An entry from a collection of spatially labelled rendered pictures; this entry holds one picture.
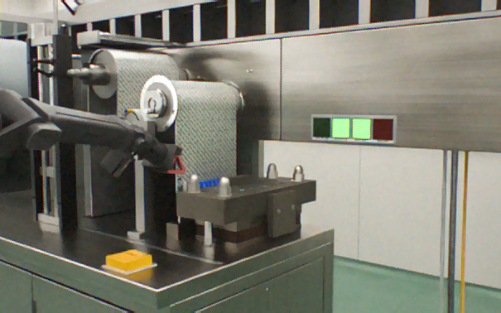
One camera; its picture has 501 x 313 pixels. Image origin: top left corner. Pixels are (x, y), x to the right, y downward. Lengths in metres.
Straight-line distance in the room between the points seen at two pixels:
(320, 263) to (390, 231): 2.55
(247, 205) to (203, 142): 0.25
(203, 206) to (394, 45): 0.62
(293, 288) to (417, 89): 0.59
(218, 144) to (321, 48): 0.39
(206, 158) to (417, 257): 2.74
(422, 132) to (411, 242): 2.67
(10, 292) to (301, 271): 0.79
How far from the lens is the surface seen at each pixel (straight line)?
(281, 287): 1.35
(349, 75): 1.42
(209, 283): 1.13
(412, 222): 3.94
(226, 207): 1.22
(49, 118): 0.89
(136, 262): 1.14
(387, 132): 1.36
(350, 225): 4.16
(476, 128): 1.30
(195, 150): 1.40
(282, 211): 1.36
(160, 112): 1.36
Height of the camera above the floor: 1.25
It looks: 6 degrees down
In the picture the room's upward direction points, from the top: straight up
